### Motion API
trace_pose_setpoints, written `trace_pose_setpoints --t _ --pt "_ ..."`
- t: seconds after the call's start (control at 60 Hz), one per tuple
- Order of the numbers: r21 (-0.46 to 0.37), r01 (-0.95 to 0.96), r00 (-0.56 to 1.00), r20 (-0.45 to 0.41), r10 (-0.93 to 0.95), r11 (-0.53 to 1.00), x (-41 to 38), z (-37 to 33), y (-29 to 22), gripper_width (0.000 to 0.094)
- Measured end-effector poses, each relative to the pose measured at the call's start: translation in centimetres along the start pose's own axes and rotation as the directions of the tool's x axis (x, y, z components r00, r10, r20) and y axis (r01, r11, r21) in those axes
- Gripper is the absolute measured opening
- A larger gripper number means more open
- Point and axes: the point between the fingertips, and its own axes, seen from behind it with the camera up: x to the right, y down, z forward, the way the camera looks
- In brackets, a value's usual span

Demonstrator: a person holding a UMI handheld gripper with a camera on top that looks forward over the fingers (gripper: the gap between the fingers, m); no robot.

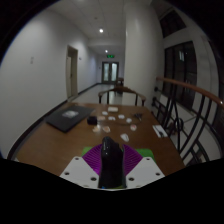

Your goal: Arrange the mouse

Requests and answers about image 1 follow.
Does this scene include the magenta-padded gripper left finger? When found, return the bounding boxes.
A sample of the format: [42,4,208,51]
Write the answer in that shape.
[59,143,105,190]

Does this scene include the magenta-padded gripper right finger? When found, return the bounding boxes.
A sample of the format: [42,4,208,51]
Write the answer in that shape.
[123,143,166,189]

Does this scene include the black computer mouse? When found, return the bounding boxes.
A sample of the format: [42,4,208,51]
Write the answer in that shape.
[97,135,128,190]

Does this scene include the green mouse pad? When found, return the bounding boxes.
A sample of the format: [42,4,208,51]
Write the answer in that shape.
[81,145,156,160]

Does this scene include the white rectangular card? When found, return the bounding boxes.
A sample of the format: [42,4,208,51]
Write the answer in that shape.
[152,124,169,139]

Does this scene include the small black box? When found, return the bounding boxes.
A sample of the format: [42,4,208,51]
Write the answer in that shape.
[86,115,98,126]

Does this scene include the closed black laptop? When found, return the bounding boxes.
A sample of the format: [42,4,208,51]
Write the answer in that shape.
[44,105,97,133]

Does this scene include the curved wooden chair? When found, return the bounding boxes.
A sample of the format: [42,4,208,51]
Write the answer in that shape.
[97,86,148,107]

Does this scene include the open side doorway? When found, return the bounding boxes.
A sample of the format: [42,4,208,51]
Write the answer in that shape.
[65,45,79,99]

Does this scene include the glass double door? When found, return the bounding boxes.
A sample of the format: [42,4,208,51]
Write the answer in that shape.
[101,61,120,84]

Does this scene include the dark transom window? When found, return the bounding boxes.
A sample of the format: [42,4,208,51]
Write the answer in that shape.
[159,9,188,38]

